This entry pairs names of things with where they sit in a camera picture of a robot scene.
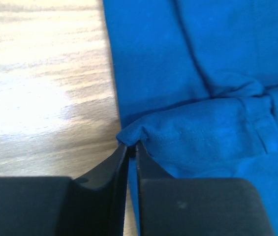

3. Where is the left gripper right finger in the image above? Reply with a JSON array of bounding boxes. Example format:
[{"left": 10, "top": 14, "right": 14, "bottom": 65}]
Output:
[{"left": 136, "top": 142, "right": 275, "bottom": 236}]

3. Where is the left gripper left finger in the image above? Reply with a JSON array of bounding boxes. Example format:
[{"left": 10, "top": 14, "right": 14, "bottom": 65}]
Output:
[{"left": 0, "top": 145, "right": 128, "bottom": 236}]

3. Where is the dark blue t-shirt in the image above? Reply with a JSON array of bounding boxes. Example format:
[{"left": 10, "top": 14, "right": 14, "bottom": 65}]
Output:
[{"left": 103, "top": 0, "right": 278, "bottom": 235}]

